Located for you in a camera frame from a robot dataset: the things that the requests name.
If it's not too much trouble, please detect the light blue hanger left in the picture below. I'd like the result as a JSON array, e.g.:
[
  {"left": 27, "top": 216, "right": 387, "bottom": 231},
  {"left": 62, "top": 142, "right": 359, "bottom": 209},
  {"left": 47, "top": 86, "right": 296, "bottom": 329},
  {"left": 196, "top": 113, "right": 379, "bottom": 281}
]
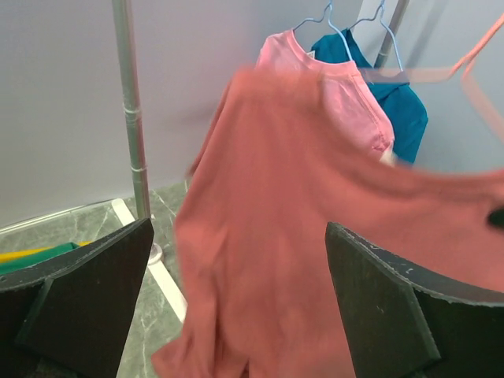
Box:
[{"left": 293, "top": 0, "right": 353, "bottom": 61}]

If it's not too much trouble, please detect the silver clothes rack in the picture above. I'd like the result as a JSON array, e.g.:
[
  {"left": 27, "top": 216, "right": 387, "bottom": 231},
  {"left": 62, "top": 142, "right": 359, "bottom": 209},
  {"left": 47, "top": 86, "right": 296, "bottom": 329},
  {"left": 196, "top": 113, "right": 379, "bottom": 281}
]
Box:
[{"left": 112, "top": 1, "right": 409, "bottom": 322}]

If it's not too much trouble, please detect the blue t shirt on hanger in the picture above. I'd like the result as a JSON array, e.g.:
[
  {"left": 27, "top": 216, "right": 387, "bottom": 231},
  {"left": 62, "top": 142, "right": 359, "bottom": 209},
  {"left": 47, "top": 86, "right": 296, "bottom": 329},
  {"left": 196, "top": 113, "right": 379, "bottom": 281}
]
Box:
[{"left": 311, "top": 28, "right": 428, "bottom": 164}]

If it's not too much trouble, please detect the light blue hanger right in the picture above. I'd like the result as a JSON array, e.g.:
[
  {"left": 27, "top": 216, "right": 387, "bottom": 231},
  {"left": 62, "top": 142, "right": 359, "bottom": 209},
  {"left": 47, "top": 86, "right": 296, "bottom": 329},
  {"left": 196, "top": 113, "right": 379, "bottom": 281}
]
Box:
[{"left": 348, "top": 0, "right": 404, "bottom": 72}]

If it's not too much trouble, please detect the salmon red t shirt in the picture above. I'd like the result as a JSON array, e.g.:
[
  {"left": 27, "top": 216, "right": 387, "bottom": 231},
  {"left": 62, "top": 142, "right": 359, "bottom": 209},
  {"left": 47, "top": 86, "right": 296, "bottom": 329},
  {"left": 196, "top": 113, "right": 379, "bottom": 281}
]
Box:
[{"left": 152, "top": 68, "right": 503, "bottom": 377}]

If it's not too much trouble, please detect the green printed t shirt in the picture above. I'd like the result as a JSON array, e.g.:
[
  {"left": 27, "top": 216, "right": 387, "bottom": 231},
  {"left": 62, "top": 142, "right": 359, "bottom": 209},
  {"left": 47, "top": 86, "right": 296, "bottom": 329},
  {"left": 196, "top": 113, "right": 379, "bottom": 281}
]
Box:
[{"left": 1, "top": 255, "right": 57, "bottom": 276}]

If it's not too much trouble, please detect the pink t shirt on hanger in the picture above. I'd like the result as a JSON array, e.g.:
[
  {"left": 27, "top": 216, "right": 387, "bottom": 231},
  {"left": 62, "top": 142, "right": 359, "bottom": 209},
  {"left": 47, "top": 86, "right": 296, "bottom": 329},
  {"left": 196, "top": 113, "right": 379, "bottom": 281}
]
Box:
[{"left": 256, "top": 30, "right": 395, "bottom": 165}]

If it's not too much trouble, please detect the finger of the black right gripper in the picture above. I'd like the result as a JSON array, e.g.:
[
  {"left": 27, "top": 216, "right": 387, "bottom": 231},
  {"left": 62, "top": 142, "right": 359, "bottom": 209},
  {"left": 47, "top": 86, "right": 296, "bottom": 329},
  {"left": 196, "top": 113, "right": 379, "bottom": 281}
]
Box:
[{"left": 487, "top": 207, "right": 504, "bottom": 228}]

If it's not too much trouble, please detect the light blue hanger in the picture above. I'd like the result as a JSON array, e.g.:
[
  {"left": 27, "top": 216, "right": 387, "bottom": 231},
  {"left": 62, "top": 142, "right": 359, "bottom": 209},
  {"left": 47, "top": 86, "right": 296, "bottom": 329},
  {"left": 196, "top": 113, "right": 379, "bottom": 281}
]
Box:
[
  {"left": 348, "top": 0, "right": 404, "bottom": 72},
  {"left": 293, "top": 0, "right": 353, "bottom": 61}
]

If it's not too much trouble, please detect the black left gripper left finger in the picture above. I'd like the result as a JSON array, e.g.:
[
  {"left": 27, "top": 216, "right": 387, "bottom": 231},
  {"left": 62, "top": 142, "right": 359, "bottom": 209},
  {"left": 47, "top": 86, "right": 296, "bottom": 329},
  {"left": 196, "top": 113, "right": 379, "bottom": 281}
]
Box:
[{"left": 1, "top": 218, "right": 154, "bottom": 377}]

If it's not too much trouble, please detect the yellow plastic tray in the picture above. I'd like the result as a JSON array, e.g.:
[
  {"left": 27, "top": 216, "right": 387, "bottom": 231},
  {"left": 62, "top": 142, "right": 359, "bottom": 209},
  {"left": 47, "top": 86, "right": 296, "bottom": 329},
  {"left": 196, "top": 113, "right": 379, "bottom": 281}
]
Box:
[{"left": 1, "top": 241, "right": 91, "bottom": 264}]

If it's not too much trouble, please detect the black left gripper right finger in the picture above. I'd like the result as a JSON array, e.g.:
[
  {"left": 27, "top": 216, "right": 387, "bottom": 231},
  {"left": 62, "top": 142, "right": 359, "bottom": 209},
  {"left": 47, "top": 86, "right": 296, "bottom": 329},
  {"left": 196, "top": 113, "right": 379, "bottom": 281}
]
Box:
[{"left": 325, "top": 223, "right": 503, "bottom": 377}]

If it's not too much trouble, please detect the pink wire hanger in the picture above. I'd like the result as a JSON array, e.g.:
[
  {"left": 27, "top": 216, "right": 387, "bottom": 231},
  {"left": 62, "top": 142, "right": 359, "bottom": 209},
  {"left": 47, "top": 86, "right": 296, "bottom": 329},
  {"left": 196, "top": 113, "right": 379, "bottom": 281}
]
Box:
[{"left": 360, "top": 11, "right": 504, "bottom": 139}]

